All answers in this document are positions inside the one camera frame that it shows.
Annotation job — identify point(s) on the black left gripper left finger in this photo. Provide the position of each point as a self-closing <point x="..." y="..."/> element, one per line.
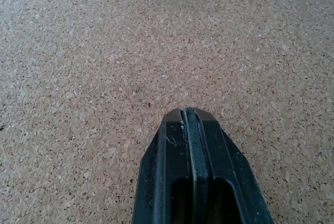
<point x="159" y="166"/>

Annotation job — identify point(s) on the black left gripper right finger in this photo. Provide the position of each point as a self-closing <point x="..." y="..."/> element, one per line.
<point x="229" y="166"/>

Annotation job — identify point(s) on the cork board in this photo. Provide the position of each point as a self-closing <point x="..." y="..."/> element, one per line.
<point x="104" y="64"/>

